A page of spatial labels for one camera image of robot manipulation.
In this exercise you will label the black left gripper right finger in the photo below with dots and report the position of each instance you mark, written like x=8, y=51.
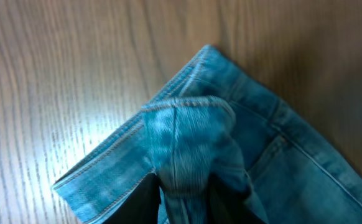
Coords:
x=226, y=205

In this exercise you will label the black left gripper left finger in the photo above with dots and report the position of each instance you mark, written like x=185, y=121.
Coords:
x=142, y=205

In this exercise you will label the light blue denim jeans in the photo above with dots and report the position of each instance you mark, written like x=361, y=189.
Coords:
x=212, y=119

